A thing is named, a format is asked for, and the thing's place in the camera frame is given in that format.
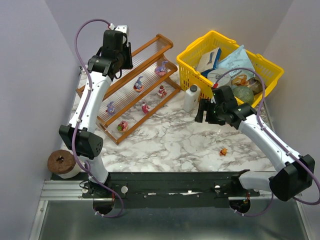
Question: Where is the pink white cake toy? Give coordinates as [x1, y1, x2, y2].
[157, 85, 167, 98]

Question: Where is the dark pink cake toy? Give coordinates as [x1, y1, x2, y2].
[141, 101, 150, 114]

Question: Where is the purple sitting bunny toy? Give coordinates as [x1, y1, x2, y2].
[106, 101, 116, 116]

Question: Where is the pink strawberry cake toy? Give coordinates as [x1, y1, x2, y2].
[116, 120, 129, 133]

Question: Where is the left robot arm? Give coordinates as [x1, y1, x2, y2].
[59, 25, 133, 184]

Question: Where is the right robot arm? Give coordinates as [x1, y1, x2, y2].
[195, 86, 315, 202]

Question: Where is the wooden tiered shelf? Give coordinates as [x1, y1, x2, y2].
[75, 33, 181, 146]

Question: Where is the white bottle grey cap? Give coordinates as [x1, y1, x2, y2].
[182, 84, 201, 113]

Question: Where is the grey round tin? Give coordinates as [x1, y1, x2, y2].
[206, 68, 232, 88]

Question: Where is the green melon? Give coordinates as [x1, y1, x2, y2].
[232, 86, 254, 105]

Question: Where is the blue white box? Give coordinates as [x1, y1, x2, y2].
[195, 47, 222, 77]

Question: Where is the orange bear toy right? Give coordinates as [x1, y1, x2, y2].
[219, 148, 228, 156]

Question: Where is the brown snack packet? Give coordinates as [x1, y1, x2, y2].
[248, 77, 263, 95]

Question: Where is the light blue chips bag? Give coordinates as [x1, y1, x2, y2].
[217, 45, 255, 87]

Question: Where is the tape roll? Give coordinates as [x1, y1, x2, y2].
[47, 149, 81, 179]

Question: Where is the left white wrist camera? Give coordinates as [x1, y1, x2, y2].
[108, 23, 129, 37]

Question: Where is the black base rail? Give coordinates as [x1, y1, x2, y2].
[82, 171, 260, 209]

